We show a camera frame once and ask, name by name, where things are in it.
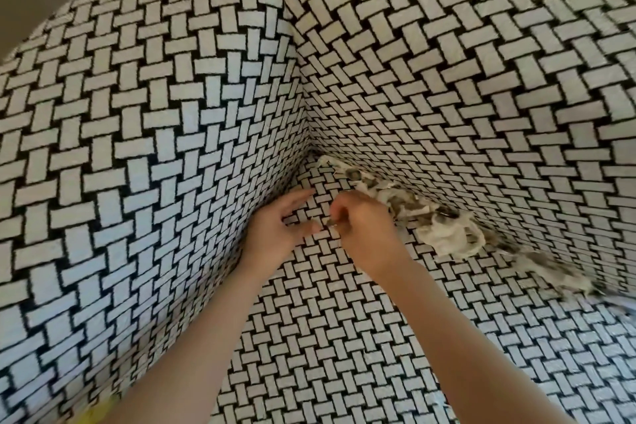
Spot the person's right hand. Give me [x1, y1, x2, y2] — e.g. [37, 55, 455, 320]
[325, 190, 414, 281]

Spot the person's left forearm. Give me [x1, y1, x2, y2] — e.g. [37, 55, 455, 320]
[110, 256, 274, 424]

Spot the person's left hand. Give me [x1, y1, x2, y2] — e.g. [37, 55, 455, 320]
[238, 188, 323, 269]

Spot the pile of grey lint debris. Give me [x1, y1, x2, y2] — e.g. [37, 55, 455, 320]
[317, 154, 599, 301]

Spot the person's right forearm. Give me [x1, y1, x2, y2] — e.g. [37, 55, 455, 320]
[370, 257, 577, 424]

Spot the black white woven pattern sofa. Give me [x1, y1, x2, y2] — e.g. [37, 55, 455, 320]
[0, 0, 636, 424]

